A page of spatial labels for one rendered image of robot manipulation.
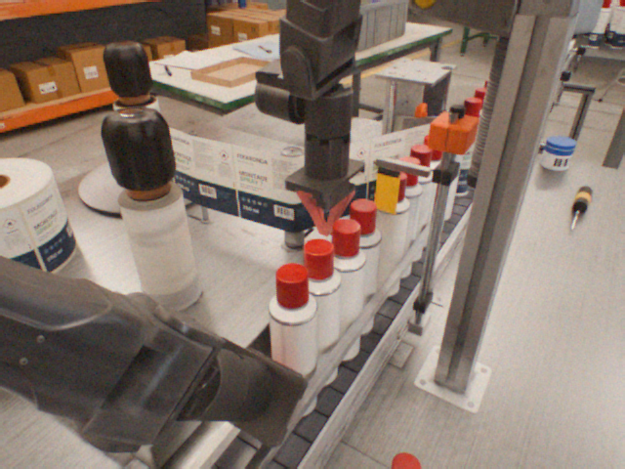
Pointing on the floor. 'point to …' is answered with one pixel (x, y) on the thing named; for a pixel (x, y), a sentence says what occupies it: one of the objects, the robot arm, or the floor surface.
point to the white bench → (180, 85)
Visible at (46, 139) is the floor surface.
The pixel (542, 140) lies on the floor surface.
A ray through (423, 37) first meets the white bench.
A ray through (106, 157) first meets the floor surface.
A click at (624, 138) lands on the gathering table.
